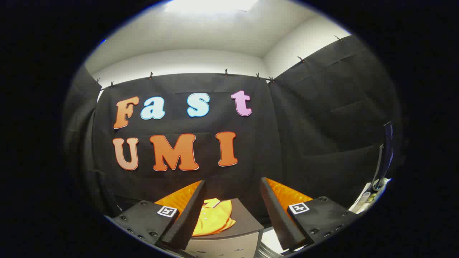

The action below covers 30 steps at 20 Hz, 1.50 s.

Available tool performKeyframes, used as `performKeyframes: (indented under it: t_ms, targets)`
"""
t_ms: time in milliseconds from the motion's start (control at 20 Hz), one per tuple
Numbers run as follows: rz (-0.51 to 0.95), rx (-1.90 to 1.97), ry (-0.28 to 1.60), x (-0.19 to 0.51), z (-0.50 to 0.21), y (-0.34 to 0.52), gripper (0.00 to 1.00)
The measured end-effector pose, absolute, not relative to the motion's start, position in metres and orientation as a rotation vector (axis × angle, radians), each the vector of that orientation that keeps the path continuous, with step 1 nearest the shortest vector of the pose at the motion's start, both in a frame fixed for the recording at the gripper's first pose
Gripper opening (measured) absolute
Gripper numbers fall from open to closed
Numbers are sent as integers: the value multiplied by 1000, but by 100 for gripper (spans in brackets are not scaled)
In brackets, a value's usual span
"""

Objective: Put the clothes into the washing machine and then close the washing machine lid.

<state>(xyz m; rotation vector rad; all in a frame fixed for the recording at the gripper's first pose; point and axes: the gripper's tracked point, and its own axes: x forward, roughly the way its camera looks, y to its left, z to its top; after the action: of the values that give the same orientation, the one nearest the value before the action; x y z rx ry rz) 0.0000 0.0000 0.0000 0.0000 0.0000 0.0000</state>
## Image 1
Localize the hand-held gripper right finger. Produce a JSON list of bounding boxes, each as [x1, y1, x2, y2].
[[260, 177, 359, 251]]

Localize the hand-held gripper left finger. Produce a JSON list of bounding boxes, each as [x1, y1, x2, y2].
[[104, 180, 207, 251]]

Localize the yellow polo shirt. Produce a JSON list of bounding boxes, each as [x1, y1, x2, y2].
[[192, 198, 237, 237]]

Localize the grey cabinet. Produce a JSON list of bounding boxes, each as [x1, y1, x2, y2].
[[185, 198, 264, 258]]

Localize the white cluttered items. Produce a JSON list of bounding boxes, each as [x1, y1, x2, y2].
[[350, 177, 391, 214]]

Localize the dark upright stand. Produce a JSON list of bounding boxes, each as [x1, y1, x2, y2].
[[369, 121, 395, 190]]

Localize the ceiling light panel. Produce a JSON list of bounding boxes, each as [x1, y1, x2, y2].
[[165, 0, 259, 13]]

